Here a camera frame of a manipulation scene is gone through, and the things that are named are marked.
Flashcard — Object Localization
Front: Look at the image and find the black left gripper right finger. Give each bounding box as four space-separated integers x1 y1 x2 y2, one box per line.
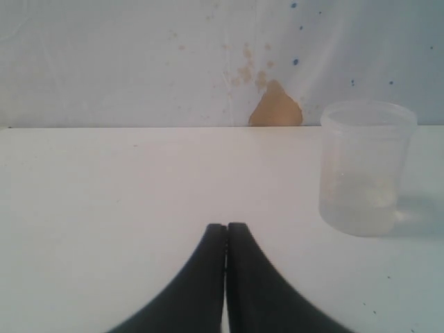
226 223 349 333

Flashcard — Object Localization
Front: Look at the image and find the translucent white plastic container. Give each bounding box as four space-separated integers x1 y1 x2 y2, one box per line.
318 101 418 237

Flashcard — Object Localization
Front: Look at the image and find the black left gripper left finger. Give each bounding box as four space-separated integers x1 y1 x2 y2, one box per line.
111 224 227 333

